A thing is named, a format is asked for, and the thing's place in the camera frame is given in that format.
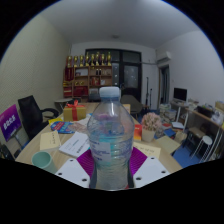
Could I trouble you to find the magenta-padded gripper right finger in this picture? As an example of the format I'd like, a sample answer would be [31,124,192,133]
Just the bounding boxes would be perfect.
[127,146,171,189]

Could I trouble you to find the dark glass double door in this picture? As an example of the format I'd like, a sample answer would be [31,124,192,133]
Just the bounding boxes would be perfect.
[84,48,143,103]

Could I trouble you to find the small round white table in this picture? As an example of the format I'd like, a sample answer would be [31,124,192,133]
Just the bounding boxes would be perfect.
[54,97,74,111]

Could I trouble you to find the white wall air conditioner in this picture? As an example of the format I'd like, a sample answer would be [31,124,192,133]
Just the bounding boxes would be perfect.
[155,50,173,66]

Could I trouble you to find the wooden side desk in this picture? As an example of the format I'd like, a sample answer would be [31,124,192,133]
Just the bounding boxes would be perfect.
[191,106,224,161]

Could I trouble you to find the black computer monitor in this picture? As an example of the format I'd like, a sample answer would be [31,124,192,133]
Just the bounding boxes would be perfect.
[173,87,188,103]

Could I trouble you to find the clear plastic water bottle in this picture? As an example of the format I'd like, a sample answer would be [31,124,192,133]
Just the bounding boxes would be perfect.
[86,86,135,191]

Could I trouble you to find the blue colourful booklet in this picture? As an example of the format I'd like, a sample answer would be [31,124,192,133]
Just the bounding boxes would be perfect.
[50,120,76,135]

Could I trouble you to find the yellow gift box red ribbon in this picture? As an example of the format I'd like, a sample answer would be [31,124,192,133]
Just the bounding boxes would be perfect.
[63,99,88,122]

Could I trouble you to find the purple sign board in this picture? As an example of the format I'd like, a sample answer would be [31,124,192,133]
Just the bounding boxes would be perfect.
[0,104,23,143]

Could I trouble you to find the black office chair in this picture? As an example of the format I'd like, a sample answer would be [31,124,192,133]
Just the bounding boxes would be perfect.
[17,95,60,140]

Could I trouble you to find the red and yellow book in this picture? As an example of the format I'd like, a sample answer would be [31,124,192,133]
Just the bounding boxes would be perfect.
[133,123,144,142]

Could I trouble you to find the pink flowers in white pot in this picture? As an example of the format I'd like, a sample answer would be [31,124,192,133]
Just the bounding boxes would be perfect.
[140,112,163,143]

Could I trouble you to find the beige armchair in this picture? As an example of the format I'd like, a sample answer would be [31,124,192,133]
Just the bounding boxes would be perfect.
[120,94,144,116]

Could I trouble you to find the pale green cup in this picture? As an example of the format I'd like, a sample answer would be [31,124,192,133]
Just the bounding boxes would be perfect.
[31,150,59,174]

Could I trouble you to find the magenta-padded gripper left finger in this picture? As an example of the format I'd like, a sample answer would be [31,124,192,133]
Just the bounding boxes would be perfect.
[54,148,98,189]

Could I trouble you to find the small orange standing box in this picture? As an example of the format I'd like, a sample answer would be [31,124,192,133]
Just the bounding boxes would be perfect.
[122,103,132,115]

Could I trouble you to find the wooden shelf unit with trophies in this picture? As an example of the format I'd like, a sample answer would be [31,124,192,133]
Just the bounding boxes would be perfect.
[63,51,114,98]

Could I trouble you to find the white round stool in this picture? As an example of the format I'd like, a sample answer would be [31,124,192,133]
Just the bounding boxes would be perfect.
[199,134,214,158]

